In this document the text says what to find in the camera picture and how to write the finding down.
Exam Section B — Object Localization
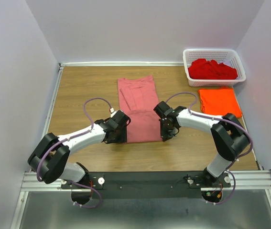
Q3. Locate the red t-shirt in basket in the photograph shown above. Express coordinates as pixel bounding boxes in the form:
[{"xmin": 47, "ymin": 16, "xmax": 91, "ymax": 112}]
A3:
[{"xmin": 188, "ymin": 59, "xmax": 238, "ymax": 80}]

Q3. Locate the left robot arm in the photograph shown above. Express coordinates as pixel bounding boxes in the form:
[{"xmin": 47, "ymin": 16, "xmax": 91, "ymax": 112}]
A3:
[{"xmin": 28, "ymin": 110, "xmax": 131, "ymax": 188}]

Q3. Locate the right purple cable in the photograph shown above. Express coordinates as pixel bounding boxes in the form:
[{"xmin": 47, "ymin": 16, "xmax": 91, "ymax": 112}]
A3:
[{"xmin": 165, "ymin": 92, "xmax": 254, "ymax": 205}]

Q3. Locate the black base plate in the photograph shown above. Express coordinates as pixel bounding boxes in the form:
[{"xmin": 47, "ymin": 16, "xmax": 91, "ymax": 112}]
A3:
[{"xmin": 61, "ymin": 171, "xmax": 233, "ymax": 200}]

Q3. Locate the white plastic laundry basket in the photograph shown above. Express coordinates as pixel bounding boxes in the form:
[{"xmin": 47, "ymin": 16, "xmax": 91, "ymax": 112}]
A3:
[{"xmin": 183, "ymin": 48, "xmax": 246, "ymax": 87}]

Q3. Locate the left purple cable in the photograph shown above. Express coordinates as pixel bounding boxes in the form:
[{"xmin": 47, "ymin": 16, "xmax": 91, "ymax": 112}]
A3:
[{"xmin": 36, "ymin": 97, "xmax": 113, "ymax": 208}]

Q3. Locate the aluminium front rail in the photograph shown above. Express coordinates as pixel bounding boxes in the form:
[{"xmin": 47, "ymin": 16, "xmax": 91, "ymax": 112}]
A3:
[{"xmin": 21, "ymin": 170, "xmax": 271, "ymax": 192}]

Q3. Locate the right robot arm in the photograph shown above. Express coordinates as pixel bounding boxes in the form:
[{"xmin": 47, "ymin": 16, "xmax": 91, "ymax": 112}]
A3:
[{"xmin": 153, "ymin": 101, "xmax": 253, "ymax": 187}]

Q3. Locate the folded orange t-shirt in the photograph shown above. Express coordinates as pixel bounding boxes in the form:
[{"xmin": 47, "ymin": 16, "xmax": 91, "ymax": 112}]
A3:
[{"xmin": 198, "ymin": 87, "xmax": 242, "ymax": 118}]

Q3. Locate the lavender garment in basket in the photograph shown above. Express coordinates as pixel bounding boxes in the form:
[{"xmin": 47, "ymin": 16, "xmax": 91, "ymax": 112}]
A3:
[{"xmin": 223, "ymin": 61, "xmax": 231, "ymax": 66}]

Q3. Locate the purple cable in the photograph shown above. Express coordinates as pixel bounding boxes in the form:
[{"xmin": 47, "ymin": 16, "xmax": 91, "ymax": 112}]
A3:
[
  {"xmin": 36, "ymin": 97, "xmax": 113, "ymax": 208},
  {"xmin": 165, "ymin": 92, "xmax": 254, "ymax": 205}
]

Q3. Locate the pink t-shirt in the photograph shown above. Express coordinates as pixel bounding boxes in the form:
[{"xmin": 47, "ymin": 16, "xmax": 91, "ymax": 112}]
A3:
[{"xmin": 118, "ymin": 75, "xmax": 162, "ymax": 143}]

